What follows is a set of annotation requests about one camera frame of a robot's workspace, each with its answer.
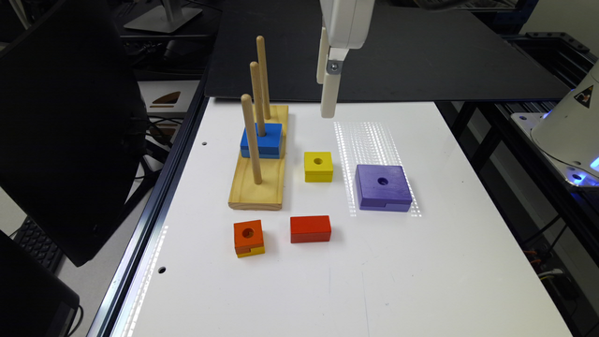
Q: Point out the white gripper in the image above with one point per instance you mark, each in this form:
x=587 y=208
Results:
x=346 y=26

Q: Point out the yellow block with hole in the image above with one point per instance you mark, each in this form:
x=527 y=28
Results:
x=318 y=167

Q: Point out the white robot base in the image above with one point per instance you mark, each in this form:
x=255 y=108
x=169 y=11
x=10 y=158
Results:
x=567 y=135

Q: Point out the blue block on peg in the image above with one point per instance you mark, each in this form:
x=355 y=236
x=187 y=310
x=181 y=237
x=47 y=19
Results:
x=269 y=146

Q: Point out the purple square block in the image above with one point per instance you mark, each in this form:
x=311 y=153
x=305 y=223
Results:
x=382 y=188

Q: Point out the red rectangular block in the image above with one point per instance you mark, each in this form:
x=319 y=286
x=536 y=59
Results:
x=315 y=228

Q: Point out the orange block with hole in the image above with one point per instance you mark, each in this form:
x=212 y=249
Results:
x=248 y=234

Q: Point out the small yellow block underneath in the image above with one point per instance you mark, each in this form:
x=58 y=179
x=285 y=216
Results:
x=253 y=251

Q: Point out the rear wooden peg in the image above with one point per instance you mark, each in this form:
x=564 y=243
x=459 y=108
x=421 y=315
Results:
x=263 y=71

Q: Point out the wooden peg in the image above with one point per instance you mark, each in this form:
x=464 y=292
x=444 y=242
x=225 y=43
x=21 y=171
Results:
x=263 y=71
x=258 y=97
x=250 y=128

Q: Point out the middle wooden peg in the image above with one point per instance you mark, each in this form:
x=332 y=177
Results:
x=258 y=97

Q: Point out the black mat board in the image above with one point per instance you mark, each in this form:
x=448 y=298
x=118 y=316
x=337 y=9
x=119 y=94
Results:
x=409 y=55

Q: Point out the front wooden peg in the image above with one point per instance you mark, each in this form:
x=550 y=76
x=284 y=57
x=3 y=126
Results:
x=250 y=128

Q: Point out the wooden peg base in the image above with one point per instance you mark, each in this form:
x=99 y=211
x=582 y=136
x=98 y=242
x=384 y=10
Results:
x=245 y=194

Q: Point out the silver monitor stand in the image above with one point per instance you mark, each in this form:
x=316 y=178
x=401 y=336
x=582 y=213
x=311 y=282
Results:
x=166 y=18

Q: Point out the black monitor back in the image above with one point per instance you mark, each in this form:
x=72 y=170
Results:
x=73 y=126

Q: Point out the black keyboard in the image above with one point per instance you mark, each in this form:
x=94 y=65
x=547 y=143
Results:
x=33 y=240

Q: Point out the black laptop corner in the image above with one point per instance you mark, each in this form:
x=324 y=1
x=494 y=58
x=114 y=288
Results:
x=34 y=302

